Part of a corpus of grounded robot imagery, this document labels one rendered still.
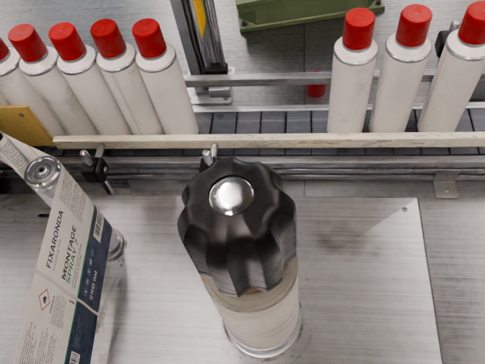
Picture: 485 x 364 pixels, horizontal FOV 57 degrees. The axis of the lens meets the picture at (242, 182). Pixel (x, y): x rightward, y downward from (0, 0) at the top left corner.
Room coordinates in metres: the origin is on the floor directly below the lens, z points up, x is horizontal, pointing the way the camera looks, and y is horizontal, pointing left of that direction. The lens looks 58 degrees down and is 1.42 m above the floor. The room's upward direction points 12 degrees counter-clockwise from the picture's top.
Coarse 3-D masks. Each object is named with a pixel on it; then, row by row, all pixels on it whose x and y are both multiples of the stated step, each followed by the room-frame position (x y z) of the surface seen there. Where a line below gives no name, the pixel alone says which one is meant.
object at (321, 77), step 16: (192, 80) 0.47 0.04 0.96; (208, 80) 0.47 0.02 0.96; (224, 80) 0.46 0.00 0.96; (240, 80) 0.46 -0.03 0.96; (256, 80) 0.45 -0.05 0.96; (272, 80) 0.45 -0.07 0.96; (288, 80) 0.44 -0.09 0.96; (304, 80) 0.43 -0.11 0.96; (320, 80) 0.43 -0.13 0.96; (480, 80) 0.38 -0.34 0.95
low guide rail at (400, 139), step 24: (72, 144) 0.45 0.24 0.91; (96, 144) 0.44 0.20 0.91; (120, 144) 0.43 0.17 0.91; (144, 144) 0.42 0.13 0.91; (168, 144) 0.41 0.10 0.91; (192, 144) 0.40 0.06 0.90; (240, 144) 0.39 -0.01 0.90; (264, 144) 0.38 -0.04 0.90; (288, 144) 0.37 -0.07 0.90; (312, 144) 0.36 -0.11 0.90; (336, 144) 0.35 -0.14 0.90; (360, 144) 0.35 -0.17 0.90; (384, 144) 0.34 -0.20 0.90; (408, 144) 0.33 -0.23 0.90; (432, 144) 0.32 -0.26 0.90; (456, 144) 0.32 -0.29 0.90; (480, 144) 0.31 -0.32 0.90
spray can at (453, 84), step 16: (464, 16) 0.37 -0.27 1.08; (480, 16) 0.35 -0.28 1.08; (464, 32) 0.36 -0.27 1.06; (480, 32) 0.35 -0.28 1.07; (448, 48) 0.36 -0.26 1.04; (464, 48) 0.35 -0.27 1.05; (480, 48) 0.34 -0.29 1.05; (448, 64) 0.35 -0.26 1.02; (464, 64) 0.34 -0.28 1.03; (480, 64) 0.34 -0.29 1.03; (432, 80) 0.37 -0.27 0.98; (448, 80) 0.35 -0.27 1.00; (464, 80) 0.34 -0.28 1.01; (432, 96) 0.36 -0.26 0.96; (448, 96) 0.34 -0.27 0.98; (464, 96) 0.34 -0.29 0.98; (432, 112) 0.35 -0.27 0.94; (448, 112) 0.34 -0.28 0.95; (416, 128) 0.37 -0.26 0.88; (432, 128) 0.34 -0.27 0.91; (448, 128) 0.34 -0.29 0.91
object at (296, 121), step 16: (208, 112) 0.48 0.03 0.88; (224, 112) 0.47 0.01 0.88; (240, 112) 0.47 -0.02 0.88; (256, 112) 0.46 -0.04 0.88; (272, 112) 0.45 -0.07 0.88; (288, 112) 0.45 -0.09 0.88; (304, 112) 0.44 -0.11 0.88; (320, 112) 0.44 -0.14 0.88; (368, 112) 0.42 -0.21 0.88; (416, 112) 0.40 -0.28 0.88; (464, 112) 0.38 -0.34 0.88; (480, 112) 0.38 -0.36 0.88; (208, 128) 0.45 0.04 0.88; (224, 128) 0.44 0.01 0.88; (240, 128) 0.44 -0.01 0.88; (256, 128) 0.43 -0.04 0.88; (272, 128) 0.42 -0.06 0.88; (288, 128) 0.42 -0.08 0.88; (304, 128) 0.41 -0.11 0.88; (320, 128) 0.41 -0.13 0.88; (464, 128) 0.35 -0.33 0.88; (480, 128) 0.35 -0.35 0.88
